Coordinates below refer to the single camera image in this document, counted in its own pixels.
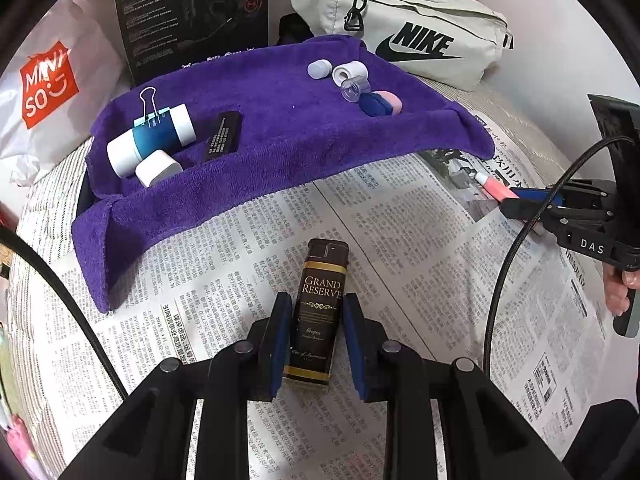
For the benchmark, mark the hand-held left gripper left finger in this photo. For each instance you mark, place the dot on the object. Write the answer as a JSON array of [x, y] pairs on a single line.
[[282, 345]]

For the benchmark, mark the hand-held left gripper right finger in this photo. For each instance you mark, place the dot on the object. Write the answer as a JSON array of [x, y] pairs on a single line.
[[357, 355]]

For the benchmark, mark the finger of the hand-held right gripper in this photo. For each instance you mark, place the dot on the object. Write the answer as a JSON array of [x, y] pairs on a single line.
[[525, 215], [537, 195]]

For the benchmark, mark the black Grand Reserve bottle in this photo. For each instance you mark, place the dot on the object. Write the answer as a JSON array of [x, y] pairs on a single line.
[[317, 320]]

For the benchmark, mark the pink correction pen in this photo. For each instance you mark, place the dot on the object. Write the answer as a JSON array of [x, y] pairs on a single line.
[[492, 186]]

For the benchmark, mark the black rectangular tube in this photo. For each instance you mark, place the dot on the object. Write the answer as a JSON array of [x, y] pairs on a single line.
[[222, 135]]

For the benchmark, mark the white tape roll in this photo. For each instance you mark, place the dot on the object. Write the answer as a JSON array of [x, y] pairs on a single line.
[[352, 70]]

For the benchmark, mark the white lotion tube blue label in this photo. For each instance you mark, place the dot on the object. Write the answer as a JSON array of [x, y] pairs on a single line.
[[150, 140]]

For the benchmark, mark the small lavender cap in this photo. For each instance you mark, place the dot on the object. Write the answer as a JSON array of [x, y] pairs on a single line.
[[319, 69]]

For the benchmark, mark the green binder clip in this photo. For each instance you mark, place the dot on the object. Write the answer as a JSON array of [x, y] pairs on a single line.
[[142, 122]]

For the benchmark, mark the person's right hand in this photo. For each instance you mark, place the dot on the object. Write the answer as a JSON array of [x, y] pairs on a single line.
[[617, 292]]

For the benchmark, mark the newspaper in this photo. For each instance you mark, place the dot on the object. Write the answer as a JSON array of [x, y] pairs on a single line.
[[425, 260]]

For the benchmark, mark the grey waist bag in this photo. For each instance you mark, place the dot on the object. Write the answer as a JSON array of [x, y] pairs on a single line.
[[450, 10]]

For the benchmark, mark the purple towel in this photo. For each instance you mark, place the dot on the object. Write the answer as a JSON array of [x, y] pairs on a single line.
[[280, 125]]

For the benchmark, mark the pink item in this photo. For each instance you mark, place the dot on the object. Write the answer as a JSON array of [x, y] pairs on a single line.
[[15, 437]]

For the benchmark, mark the black pouch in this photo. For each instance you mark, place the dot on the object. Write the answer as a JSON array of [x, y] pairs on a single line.
[[292, 30]]

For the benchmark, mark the red object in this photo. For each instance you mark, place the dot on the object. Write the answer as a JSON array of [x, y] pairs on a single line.
[[5, 215]]

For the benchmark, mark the black printed headset box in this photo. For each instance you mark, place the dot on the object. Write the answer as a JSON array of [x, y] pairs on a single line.
[[190, 15]]

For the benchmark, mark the white shopping bag red logo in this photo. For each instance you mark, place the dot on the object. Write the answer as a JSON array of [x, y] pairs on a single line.
[[95, 45]]

